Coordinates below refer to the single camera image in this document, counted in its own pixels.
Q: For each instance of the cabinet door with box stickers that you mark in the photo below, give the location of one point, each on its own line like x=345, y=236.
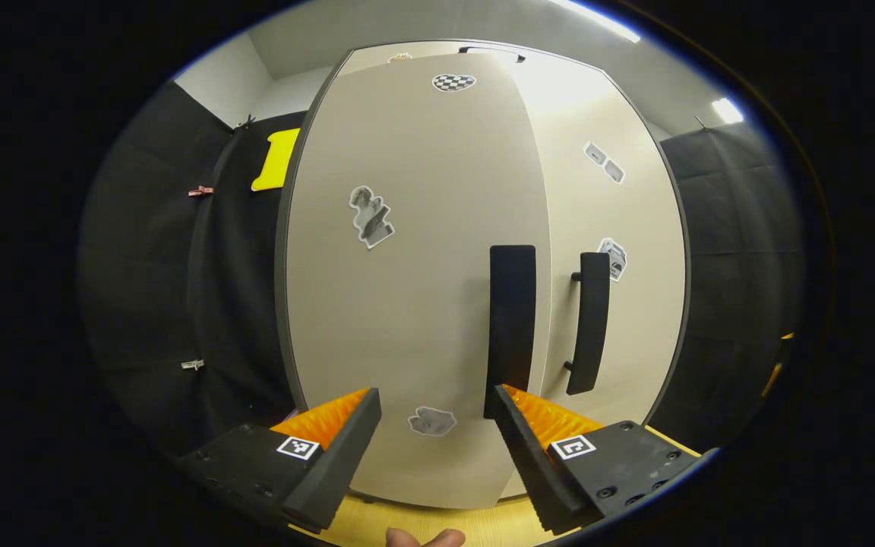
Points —
x=639, y=342

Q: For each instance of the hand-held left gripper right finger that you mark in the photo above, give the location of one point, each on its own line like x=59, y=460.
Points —
x=525, y=456

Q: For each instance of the white cloth clip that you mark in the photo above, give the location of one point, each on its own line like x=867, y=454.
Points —
x=193, y=365

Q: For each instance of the cabinet door with checkered sticker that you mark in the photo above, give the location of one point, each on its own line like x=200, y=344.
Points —
x=422, y=304

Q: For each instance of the white cabinet drawer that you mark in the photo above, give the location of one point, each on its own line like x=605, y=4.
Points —
x=559, y=64

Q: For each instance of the ceiling light strip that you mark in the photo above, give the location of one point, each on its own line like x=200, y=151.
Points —
x=728, y=110

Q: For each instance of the red cloth clip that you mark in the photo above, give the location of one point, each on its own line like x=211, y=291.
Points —
x=200, y=191

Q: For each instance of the black backdrop cloth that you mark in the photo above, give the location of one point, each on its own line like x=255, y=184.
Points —
x=149, y=289
x=741, y=266

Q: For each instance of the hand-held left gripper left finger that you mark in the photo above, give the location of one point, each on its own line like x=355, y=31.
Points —
x=339, y=456

